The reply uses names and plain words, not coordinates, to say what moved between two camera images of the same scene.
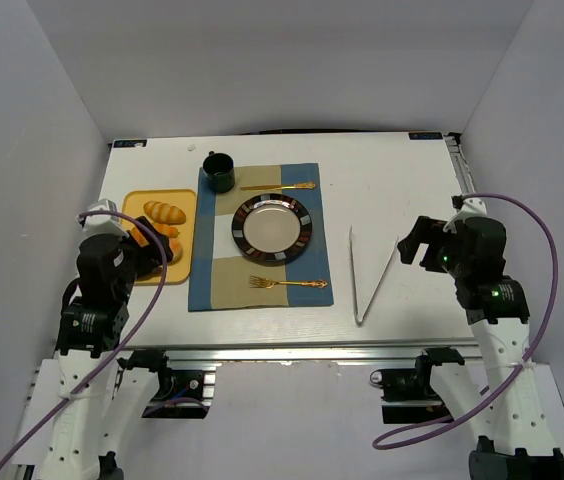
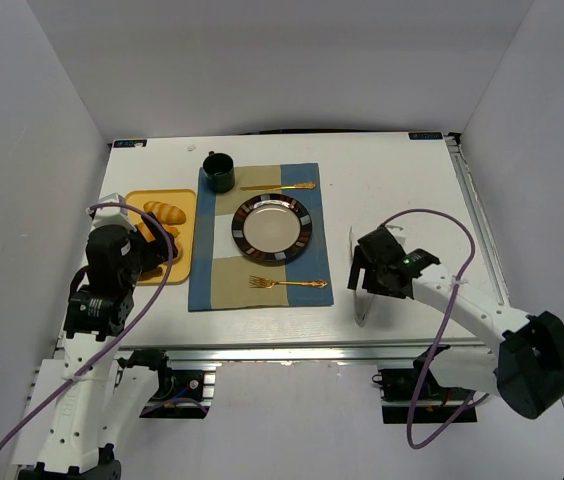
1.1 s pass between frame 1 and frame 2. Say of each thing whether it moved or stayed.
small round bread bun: stayed
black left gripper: stayed
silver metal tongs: stayed
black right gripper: moved
